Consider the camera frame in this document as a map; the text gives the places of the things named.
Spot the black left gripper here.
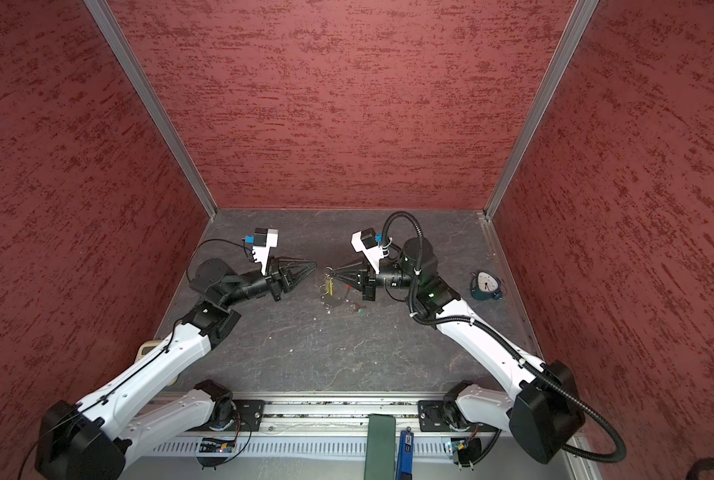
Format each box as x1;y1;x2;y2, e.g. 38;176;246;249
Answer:
222;254;317;307

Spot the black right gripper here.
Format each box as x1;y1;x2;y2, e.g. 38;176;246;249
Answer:
333;256;421;301

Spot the perforated metal keyring red handle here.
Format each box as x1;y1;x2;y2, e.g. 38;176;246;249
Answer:
319;267;365;314

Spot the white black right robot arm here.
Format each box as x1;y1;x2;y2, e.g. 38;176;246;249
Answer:
331;229;585;464

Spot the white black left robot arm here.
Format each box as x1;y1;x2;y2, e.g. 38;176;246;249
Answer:
35;257;317;479

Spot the teal kitchen scale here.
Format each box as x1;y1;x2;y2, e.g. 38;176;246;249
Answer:
469;271;503;301

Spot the blue device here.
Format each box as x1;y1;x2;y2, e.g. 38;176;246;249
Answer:
395;427;414;480

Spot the dark green block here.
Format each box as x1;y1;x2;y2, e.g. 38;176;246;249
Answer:
364;414;397;480

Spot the left circuit board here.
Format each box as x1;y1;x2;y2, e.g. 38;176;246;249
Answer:
198;438;237;455

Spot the circuit board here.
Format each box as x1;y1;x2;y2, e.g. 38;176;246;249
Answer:
198;438;237;455
448;437;483;468

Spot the right circuit board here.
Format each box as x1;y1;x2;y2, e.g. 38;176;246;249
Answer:
448;437;483;468

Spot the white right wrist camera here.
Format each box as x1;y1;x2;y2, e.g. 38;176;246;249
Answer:
351;228;392;274

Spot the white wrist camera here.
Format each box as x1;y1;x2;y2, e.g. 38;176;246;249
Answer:
245;228;279;275
351;228;392;274

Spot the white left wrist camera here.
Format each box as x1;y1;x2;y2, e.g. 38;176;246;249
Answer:
245;228;279;275

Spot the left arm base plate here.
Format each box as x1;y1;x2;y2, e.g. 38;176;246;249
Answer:
207;399;266;432

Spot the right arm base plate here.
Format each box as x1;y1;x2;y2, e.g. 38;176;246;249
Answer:
417;400;496;433

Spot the aluminium front rail frame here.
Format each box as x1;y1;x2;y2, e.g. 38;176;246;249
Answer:
71;392;604;480

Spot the left aluminium corner post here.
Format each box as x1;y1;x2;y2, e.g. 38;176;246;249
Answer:
84;0;219;219

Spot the aluminium corner post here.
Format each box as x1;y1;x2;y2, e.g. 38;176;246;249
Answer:
84;0;219;219
484;0;599;222

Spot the black corrugated right cable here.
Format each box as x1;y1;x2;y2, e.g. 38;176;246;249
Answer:
380;211;628;464

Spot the right aluminium corner post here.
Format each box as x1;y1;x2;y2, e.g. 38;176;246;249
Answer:
484;0;599;222

